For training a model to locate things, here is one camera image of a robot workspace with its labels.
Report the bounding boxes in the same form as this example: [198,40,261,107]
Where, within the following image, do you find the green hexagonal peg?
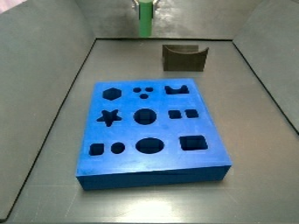
[139,0,154,38]

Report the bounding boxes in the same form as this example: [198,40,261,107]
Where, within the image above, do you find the blue shape-sorting board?
[77,79,231,190]

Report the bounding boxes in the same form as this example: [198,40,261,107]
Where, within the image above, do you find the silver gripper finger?
[133,0,139,11]
[154,0,161,9]

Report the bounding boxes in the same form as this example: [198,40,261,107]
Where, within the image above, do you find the dark curved peg holder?
[163,45,210,72]

